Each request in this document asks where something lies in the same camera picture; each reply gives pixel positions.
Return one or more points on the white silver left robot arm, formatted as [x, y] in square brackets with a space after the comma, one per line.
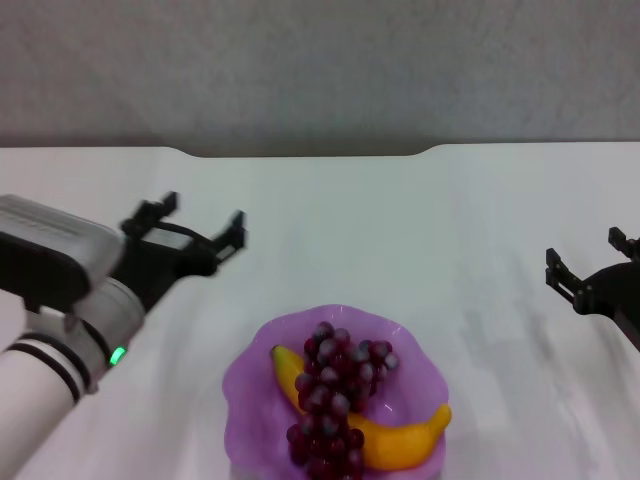
[45, 370]

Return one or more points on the purple wavy plastic plate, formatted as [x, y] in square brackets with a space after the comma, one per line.
[400, 360]

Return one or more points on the red purple grape bunch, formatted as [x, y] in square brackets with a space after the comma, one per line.
[335, 380]

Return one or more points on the yellow banana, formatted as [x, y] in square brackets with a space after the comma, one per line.
[400, 440]

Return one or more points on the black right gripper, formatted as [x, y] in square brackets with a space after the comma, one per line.
[612, 290]

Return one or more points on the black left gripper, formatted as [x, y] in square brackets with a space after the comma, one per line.
[155, 270]

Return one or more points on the silver ribbed wrist camera box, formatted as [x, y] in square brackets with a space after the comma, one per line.
[45, 245]

